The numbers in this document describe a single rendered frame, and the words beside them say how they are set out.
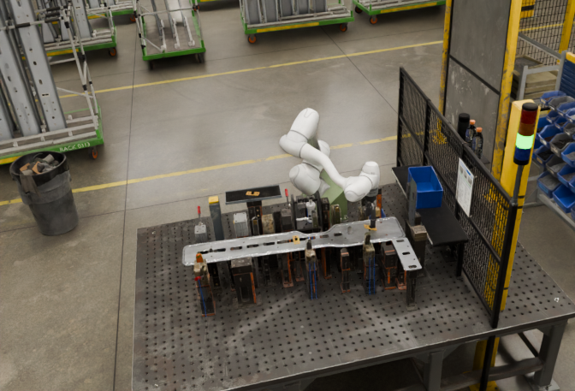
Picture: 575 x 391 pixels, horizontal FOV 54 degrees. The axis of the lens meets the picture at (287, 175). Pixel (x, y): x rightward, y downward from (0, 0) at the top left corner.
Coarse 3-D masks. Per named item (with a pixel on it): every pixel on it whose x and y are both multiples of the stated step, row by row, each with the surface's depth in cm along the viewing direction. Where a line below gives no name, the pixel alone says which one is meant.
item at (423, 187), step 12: (408, 168) 385; (420, 168) 386; (432, 168) 383; (408, 180) 388; (420, 180) 391; (432, 180) 385; (420, 192) 360; (432, 192) 360; (420, 204) 366; (432, 204) 366
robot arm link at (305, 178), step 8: (296, 168) 412; (304, 168) 412; (312, 168) 413; (296, 176) 409; (304, 176) 409; (312, 176) 413; (296, 184) 412; (304, 184) 411; (312, 184) 414; (304, 192) 418; (312, 192) 417
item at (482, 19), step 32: (448, 0) 560; (480, 0) 504; (512, 0) 450; (448, 32) 578; (480, 32) 512; (512, 32) 458; (448, 64) 591; (480, 64) 524; (512, 64) 473; (448, 96) 603; (480, 96) 535
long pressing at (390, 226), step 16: (336, 224) 363; (352, 224) 363; (368, 224) 362; (384, 224) 360; (224, 240) 358; (240, 240) 357; (256, 240) 356; (272, 240) 355; (304, 240) 352; (320, 240) 351; (336, 240) 350; (352, 240) 349; (384, 240) 347; (192, 256) 348; (208, 256) 346; (224, 256) 345; (240, 256) 345; (256, 256) 344
